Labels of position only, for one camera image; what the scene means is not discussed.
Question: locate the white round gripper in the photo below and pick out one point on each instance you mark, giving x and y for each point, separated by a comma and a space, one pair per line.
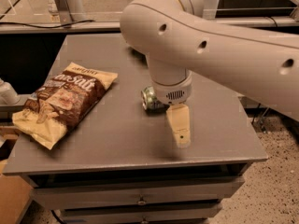
173, 93

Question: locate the green soda can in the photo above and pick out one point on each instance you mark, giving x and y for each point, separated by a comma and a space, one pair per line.
150, 101

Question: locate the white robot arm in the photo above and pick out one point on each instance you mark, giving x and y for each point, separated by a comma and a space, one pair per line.
177, 42

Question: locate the grey drawer cabinet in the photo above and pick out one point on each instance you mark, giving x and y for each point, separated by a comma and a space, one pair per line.
120, 153

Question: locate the upper drawer knob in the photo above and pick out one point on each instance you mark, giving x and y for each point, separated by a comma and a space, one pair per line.
141, 201

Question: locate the drawer knob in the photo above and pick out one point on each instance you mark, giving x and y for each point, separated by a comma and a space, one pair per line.
141, 201
144, 221

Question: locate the lower drawer knob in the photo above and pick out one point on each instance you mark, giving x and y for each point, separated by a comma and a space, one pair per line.
144, 221

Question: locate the brown sea salt chip bag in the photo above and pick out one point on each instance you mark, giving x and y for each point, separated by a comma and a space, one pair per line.
61, 103

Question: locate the white object at left edge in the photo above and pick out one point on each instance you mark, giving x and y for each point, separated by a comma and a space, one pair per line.
7, 93

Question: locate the cardboard box lower left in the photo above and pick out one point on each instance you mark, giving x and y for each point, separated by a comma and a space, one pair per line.
14, 197

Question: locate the left metal bracket post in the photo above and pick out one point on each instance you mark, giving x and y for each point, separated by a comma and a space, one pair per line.
63, 11

